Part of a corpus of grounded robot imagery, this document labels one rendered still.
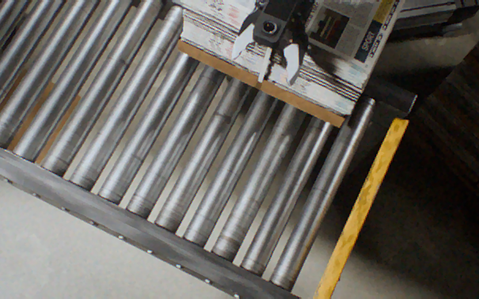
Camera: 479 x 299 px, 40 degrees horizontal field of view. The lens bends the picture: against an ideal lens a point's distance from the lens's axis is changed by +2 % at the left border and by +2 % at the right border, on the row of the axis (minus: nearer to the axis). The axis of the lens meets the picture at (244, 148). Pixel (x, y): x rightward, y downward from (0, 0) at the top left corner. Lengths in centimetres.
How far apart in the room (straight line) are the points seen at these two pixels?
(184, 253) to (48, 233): 93
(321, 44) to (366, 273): 114
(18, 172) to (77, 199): 13
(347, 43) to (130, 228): 55
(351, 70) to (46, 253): 129
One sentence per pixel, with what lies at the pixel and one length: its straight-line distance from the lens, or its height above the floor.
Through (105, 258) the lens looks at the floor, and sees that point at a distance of 213.
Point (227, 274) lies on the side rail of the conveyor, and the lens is 130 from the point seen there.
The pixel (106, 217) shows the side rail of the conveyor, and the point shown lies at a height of 80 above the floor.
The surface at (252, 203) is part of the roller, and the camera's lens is 133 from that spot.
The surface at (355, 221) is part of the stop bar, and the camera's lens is 133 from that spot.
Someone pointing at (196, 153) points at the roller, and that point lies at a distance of 135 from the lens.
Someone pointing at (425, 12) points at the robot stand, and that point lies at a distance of 223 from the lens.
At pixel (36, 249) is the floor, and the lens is 218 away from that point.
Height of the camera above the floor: 210
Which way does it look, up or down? 74 degrees down
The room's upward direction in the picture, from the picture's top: 12 degrees clockwise
